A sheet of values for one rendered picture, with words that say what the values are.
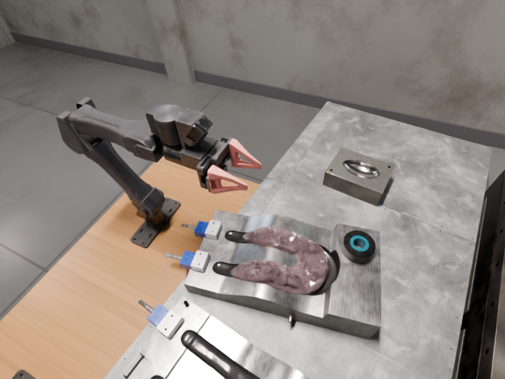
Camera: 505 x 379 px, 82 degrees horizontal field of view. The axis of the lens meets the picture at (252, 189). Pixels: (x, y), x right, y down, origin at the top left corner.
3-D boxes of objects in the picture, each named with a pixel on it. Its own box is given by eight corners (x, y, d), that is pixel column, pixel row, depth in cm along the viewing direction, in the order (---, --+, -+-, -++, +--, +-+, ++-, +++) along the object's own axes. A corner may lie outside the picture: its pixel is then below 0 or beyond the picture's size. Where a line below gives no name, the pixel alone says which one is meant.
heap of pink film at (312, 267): (227, 281, 79) (223, 268, 73) (245, 228, 90) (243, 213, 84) (323, 305, 74) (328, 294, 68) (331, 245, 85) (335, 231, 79)
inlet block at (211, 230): (179, 235, 93) (175, 226, 89) (185, 222, 96) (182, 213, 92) (218, 244, 90) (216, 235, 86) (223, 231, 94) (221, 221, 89)
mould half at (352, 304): (187, 291, 84) (178, 275, 76) (218, 219, 100) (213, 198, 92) (368, 339, 74) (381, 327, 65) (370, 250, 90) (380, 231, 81)
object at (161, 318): (135, 313, 75) (127, 305, 71) (149, 296, 77) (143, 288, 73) (173, 343, 70) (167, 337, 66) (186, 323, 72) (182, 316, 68)
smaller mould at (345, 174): (322, 184, 108) (325, 171, 103) (337, 160, 116) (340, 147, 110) (376, 206, 100) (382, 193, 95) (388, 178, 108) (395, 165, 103)
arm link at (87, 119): (170, 122, 65) (73, 92, 74) (144, 147, 60) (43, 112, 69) (182, 161, 75) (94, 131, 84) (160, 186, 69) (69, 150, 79)
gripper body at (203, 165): (229, 137, 61) (200, 128, 63) (204, 169, 55) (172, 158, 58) (231, 159, 66) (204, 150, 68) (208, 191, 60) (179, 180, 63)
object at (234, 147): (265, 147, 59) (225, 134, 62) (249, 170, 55) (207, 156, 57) (265, 170, 64) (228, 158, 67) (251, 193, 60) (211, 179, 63)
